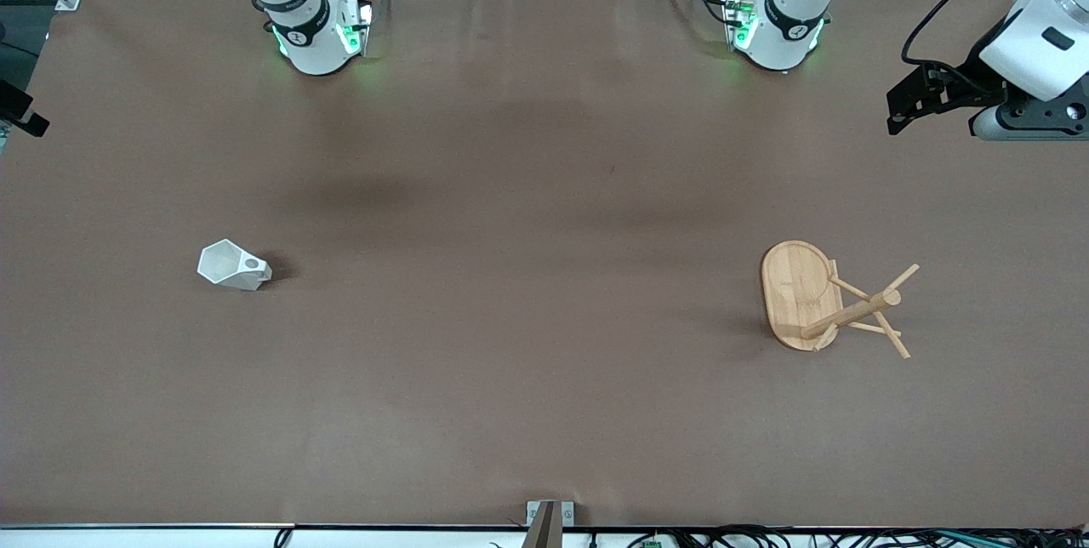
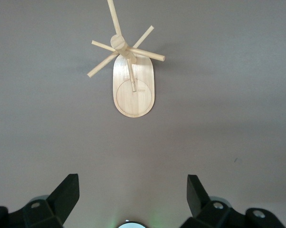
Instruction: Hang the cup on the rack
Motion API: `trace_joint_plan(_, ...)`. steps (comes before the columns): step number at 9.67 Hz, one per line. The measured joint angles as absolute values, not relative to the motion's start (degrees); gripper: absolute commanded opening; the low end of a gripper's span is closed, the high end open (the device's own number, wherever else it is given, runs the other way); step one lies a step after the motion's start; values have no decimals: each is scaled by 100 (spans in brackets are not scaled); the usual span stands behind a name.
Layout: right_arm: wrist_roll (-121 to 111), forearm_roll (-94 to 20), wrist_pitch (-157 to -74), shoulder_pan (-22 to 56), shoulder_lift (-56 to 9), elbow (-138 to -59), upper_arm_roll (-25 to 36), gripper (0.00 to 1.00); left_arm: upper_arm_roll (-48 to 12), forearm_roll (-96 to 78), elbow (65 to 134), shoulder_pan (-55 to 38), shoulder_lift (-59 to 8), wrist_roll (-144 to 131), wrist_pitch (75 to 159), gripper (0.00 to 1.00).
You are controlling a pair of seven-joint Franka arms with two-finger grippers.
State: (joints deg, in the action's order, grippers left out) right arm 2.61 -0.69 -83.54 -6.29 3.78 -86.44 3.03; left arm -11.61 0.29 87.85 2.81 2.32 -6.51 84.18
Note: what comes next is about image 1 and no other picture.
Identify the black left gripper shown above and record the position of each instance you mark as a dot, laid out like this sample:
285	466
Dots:
967	78

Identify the white angular plastic cup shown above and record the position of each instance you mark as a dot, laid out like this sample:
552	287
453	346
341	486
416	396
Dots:
223	267

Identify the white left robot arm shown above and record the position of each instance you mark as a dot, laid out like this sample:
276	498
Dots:
787	29

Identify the wooden cup rack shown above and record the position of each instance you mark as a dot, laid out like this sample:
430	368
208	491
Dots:
795	293

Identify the brown table cover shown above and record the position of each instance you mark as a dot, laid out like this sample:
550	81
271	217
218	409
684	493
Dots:
544	191

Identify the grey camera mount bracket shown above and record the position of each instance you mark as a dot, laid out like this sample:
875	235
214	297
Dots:
544	531

